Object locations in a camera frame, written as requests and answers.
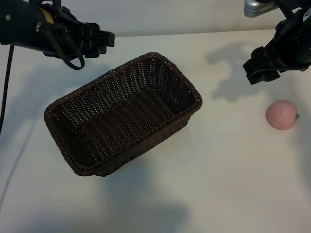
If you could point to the dark brown wicker basket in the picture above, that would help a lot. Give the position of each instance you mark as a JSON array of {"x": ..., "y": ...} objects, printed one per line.
[{"x": 121, "y": 109}]

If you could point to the pink peach with green leaf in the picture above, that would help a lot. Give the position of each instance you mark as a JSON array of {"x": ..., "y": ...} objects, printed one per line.
[{"x": 280, "y": 115}]

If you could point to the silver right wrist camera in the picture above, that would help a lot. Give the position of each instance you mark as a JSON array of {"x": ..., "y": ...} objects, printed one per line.
[{"x": 255, "y": 8}]

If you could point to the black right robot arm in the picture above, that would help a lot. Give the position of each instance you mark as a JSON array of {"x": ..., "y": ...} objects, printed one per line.
[{"x": 305, "y": 9}]

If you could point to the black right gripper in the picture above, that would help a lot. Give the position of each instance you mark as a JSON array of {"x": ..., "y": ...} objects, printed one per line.
[{"x": 291, "y": 46}]

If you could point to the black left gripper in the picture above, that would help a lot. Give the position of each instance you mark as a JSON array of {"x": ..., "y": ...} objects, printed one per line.
[{"x": 79, "y": 34}]

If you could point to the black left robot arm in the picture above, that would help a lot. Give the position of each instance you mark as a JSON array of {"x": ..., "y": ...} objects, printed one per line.
[{"x": 22, "y": 26}]

